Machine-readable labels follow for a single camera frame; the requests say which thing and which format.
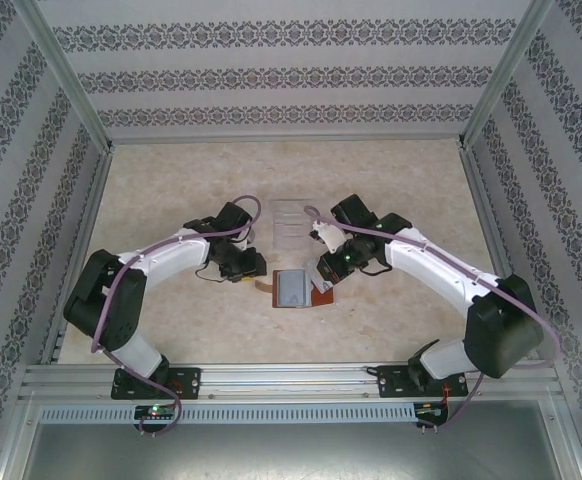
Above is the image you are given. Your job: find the brown leather card holder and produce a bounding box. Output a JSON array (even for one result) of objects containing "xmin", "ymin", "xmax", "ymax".
[{"xmin": 253, "ymin": 268, "xmax": 338, "ymax": 311}]

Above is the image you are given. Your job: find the clear plastic card sleeve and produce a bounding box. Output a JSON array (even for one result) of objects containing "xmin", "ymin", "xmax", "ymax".
[{"xmin": 270, "ymin": 198, "xmax": 318, "ymax": 252}]

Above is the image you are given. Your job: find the left controller board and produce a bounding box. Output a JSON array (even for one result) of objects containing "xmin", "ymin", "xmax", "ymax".
[{"xmin": 134, "ymin": 404, "xmax": 178, "ymax": 420}]

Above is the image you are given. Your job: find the controller board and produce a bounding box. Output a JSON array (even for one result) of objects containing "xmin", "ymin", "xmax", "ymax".
[
  {"xmin": 415, "ymin": 401, "xmax": 450, "ymax": 419},
  {"xmin": 134, "ymin": 404, "xmax": 178, "ymax": 420}
]

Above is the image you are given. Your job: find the right controller board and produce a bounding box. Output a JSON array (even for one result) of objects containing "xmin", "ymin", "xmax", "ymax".
[{"xmin": 415, "ymin": 401, "xmax": 450, "ymax": 419}]

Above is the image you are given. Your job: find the grey sheet metal panel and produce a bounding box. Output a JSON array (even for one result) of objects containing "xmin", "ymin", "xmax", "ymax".
[{"xmin": 20, "ymin": 422, "xmax": 582, "ymax": 480}]

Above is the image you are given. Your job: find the thin black right camera cable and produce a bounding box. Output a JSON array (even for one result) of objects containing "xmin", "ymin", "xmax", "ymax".
[{"xmin": 360, "ymin": 259, "xmax": 391, "ymax": 278}]

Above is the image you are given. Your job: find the thin black camera cable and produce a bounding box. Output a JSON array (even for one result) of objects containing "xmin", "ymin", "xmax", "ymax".
[
  {"xmin": 360, "ymin": 259, "xmax": 391, "ymax": 278},
  {"xmin": 194, "ymin": 263, "xmax": 225, "ymax": 284}
]

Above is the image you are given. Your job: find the thin black left camera cable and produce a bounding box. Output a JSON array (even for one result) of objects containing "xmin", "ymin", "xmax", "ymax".
[{"xmin": 194, "ymin": 263, "xmax": 225, "ymax": 284}]

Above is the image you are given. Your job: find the aluminium mounting rail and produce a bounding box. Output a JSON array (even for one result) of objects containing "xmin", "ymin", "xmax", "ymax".
[{"xmin": 18, "ymin": 363, "xmax": 565, "ymax": 401}]

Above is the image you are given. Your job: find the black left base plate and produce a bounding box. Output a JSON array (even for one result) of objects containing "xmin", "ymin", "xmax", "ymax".
[{"xmin": 111, "ymin": 367, "xmax": 203, "ymax": 401}]

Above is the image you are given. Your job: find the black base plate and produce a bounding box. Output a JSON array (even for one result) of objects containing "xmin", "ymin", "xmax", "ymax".
[
  {"xmin": 111, "ymin": 367, "xmax": 203, "ymax": 401},
  {"xmin": 376, "ymin": 364, "xmax": 468, "ymax": 400}
]

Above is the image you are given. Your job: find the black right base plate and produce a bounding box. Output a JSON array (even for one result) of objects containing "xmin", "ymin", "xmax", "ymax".
[{"xmin": 376, "ymin": 364, "xmax": 468, "ymax": 400}]

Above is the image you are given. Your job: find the white slotted cable duct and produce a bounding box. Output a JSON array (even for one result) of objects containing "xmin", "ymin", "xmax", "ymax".
[{"xmin": 38, "ymin": 403, "xmax": 417, "ymax": 424}]

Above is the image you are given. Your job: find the aluminium table side rail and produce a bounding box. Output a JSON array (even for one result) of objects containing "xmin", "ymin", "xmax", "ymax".
[
  {"xmin": 38, "ymin": 147, "xmax": 117, "ymax": 366},
  {"xmin": 458, "ymin": 144, "xmax": 541, "ymax": 361}
]

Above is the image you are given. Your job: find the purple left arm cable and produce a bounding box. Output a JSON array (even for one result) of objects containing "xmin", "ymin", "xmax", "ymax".
[{"xmin": 90, "ymin": 194, "xmax": 265, "ymax": 440}]

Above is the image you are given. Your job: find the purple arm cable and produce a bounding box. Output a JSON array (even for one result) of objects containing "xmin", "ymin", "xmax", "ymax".
[
  {"xmin": 90, "ymin": 194, "xmax": 265, "ymax": 440},
  {"xmin": 303, "ymin": 204, "xmax": 565, "ymax": 432}
]

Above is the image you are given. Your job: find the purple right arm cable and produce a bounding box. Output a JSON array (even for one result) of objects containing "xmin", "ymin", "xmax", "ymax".
[{"xmin": 303, "ymin": 204, "xmax": 565, "ymax": 432}]

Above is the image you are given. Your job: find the aluminium upright frame post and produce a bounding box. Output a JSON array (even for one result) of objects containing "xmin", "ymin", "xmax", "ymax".
[
  {"xmin": 10, "ymin": 0, "xmax": 116, "ymax": 154},
  {"xmin": 455, "ymin": 0, "xmax": 557, "ymax": 151}
]

